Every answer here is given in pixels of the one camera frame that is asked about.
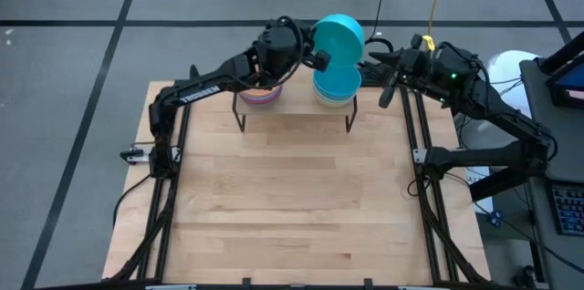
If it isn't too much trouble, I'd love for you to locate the black keyboard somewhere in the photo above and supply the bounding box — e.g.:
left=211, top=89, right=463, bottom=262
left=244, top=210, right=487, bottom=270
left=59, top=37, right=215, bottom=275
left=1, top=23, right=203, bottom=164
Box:
left=550, top=183, right=584, bottom=236

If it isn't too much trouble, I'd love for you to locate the white paper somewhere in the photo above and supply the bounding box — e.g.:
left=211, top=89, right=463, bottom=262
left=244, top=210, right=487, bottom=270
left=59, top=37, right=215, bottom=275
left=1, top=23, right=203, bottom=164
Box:
left=464, top=164, right=495, bottom=214

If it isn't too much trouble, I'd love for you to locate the blue bowl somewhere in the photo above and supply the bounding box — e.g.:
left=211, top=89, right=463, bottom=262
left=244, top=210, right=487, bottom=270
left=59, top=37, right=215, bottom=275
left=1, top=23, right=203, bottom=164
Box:
left=312, top=64, right=363, bottom=102

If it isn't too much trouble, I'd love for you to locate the black power strip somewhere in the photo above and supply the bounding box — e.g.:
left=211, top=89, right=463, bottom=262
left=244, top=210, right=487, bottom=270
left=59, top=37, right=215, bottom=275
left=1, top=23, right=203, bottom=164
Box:
left=358, top=64, right=394, bottom=86

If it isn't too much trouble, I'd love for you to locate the white stool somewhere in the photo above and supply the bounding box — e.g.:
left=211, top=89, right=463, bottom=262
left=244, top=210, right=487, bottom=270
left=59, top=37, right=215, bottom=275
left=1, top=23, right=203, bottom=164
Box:
left=485, top=49, right=543, bottom=118

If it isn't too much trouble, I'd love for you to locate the black coiled cable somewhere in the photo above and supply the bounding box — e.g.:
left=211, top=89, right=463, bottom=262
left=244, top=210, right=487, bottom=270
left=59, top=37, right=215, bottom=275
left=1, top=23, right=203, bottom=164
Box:
left=363, top=0, right=396, bottom=55

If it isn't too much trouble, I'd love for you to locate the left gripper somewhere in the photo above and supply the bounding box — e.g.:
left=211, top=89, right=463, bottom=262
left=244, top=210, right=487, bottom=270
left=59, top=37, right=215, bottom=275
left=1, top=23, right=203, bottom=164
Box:
left=257, top=20, right=332, bottom=77

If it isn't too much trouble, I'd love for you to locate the magenta bowl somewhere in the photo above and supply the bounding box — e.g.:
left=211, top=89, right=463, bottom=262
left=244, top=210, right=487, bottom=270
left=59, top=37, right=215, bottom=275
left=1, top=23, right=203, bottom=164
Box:
left=237, top=88, right=283, bottom=106

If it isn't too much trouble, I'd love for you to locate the teal bowl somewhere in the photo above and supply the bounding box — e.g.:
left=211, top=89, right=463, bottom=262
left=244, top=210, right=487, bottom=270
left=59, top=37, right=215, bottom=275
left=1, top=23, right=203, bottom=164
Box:
left=312, top=13, right=366, bottom=70

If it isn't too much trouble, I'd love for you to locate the mint green bowl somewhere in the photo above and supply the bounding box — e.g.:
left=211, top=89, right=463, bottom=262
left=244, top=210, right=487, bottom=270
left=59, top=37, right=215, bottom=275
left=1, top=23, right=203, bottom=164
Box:
left=313, top=91, right=358, bottom=107

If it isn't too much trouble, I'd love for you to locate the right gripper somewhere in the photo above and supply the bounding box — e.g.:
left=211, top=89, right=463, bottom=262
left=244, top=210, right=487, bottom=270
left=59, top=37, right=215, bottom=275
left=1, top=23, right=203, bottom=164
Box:
left=368, top=47, right=442, bottom=109

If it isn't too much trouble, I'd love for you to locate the black monitor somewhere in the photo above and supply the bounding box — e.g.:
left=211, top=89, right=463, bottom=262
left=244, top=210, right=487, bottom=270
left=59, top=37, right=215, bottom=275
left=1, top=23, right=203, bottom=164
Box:
left=540, top=29, right=584, bottom=109

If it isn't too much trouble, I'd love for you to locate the yellow cable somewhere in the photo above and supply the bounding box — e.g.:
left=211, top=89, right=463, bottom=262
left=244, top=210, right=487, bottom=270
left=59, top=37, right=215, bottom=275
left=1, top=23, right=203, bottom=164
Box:
left=426, top=0, right=454, bottom=38

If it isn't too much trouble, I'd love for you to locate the grey desk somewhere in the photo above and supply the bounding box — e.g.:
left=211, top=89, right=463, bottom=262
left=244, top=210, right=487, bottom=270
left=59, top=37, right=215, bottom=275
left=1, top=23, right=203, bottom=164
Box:
left=519, top=59, right=584, bottom=290

